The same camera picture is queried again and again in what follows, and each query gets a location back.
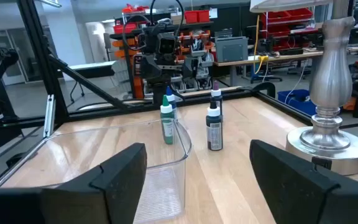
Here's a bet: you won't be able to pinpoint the yellow hanging cable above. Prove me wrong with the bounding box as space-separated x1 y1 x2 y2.
253 14 270 75

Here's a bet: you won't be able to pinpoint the orange and black parts rack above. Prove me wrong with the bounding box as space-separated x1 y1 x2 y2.
109 21 214 100

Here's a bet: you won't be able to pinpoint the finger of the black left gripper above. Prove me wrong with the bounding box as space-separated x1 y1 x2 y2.
183 57 199 80
140 55 162 84

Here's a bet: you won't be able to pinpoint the silver table lamp white shade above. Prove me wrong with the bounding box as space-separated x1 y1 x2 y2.
249 0 358 177

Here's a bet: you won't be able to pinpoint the red bin storage rack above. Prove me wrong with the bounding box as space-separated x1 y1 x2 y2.
261 7 319 52

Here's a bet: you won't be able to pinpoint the large black food coloring bottle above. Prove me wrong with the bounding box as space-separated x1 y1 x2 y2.
205 98 224 152

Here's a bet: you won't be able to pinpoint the red storage bins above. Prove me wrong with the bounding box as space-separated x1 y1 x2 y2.
184 9 211 24

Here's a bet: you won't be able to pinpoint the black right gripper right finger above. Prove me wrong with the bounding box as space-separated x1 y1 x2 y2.
249 139 358 224

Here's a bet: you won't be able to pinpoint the grey metal box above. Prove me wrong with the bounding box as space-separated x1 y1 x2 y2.
214 35 249 63

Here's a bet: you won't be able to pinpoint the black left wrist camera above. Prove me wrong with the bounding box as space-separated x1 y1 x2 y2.
158 33 178 57

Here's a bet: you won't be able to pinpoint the white table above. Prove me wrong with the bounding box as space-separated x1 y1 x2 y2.
68 60 119 103

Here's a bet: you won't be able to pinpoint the clear plastic bin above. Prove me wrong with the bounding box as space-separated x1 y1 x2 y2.
0 117 193 224

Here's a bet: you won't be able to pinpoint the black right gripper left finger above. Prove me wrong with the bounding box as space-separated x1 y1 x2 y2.
0 142 148 224

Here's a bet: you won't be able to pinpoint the silver frame bracket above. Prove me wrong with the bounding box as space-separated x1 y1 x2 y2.
43 94 56 138

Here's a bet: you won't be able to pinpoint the large blue food coloring bottle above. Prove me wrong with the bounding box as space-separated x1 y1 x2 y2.
165 86 178 121

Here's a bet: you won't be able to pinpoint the black aluminium table frame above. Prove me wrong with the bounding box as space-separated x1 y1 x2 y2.
0 0 358 187

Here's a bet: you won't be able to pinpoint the blue floor bin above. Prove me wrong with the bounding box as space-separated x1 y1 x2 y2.
277 89 319 117

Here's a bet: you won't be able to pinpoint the large green food coloring bottle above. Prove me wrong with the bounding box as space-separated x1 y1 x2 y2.
160 95 176 146

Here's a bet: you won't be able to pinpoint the wooden workbench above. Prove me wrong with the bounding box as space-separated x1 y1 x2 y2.
213 46 358 88

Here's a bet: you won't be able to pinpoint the large purple food coloring bottle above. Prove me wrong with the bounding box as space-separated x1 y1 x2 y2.
210 80 224 121

